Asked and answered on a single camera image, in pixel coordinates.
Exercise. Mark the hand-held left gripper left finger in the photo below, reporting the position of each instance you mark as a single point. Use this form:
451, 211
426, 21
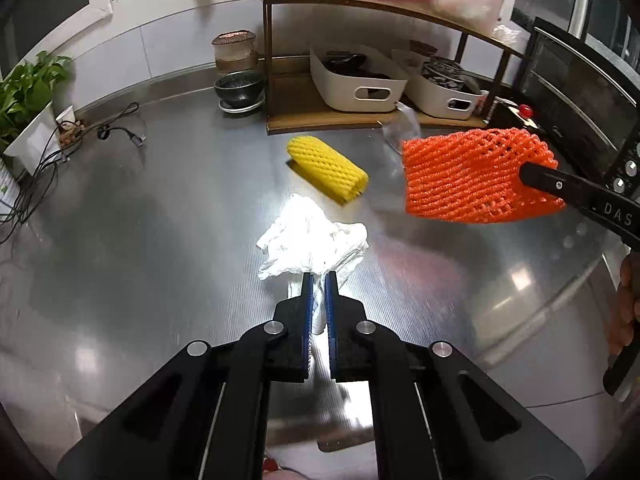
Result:
308, 310

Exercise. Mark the patterned black bowl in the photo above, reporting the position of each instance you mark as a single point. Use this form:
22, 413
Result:
442, 72

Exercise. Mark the white tissue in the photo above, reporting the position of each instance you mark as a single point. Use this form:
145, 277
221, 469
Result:
305, 235

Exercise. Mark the small red object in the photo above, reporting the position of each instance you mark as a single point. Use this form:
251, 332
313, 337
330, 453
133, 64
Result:
271, 465

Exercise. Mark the small white cup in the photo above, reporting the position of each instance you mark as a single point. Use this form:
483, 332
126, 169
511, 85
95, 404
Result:
65, 116

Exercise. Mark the grey saucer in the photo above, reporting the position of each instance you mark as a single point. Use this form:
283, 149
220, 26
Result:
240, 109

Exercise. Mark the clear plastic piece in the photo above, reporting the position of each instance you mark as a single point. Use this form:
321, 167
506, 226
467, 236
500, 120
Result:
404, 125

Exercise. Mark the clear lidded container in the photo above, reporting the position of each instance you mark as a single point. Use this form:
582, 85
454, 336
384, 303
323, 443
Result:
234, 52

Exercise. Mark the white basket with patterned bowl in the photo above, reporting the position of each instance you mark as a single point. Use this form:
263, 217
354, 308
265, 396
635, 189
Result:
435, 105

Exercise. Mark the orange foam fruit net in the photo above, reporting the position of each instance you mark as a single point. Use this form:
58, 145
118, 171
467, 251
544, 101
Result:
465, 180

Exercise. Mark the black toaster oven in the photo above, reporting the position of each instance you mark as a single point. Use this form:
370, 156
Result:
575, 95

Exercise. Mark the small red ball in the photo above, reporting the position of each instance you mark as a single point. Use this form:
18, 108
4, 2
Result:
525, 109

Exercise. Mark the white printed card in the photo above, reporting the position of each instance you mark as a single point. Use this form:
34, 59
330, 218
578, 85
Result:
5, 185

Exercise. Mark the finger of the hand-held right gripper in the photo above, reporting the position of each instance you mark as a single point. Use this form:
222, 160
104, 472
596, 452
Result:
555, 182

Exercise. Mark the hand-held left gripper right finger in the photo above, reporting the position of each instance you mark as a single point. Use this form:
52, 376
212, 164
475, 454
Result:
330, 310

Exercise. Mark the yellow foam fruit net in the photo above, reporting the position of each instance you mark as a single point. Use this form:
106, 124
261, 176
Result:
325, 165

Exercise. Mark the wooden shelf rack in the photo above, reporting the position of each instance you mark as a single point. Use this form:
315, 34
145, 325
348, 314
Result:
300, 105

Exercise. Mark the white basket with black dishes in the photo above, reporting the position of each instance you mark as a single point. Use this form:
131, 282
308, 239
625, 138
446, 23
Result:
350, 95

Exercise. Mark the green potted plant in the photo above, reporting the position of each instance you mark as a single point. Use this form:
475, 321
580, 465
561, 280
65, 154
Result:
30, 85

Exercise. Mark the person's right hand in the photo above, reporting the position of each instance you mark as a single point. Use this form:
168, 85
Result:
625, 305

